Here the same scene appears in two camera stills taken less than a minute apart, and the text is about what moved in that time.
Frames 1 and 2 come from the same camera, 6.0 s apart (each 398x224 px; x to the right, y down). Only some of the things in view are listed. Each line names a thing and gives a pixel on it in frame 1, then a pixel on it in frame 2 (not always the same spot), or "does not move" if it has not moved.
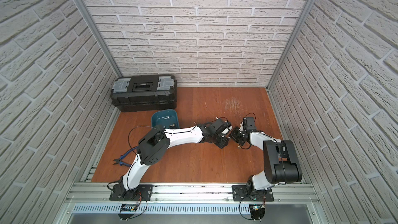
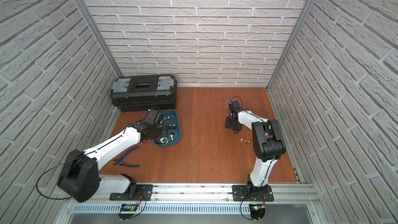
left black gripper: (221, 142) to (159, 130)
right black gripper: (233, 135) to (228, 124)
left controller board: (127, 207) does not move
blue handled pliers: (119, 160) does not move
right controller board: (257, 211) does not move
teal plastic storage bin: (168, 119) does not move
